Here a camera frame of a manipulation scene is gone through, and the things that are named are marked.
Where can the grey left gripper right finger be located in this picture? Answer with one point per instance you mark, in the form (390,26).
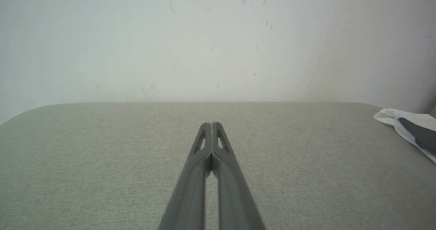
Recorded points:
(231,189)

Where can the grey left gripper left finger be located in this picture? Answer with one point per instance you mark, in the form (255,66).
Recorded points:
(190,189)

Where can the black and white long-sleeve shirt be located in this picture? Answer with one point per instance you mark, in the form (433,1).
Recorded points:
(419,134)

